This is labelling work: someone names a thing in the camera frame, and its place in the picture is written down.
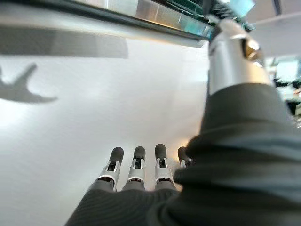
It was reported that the robot right hand dark palm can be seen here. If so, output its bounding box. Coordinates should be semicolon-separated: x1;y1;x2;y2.
64;18;301;226

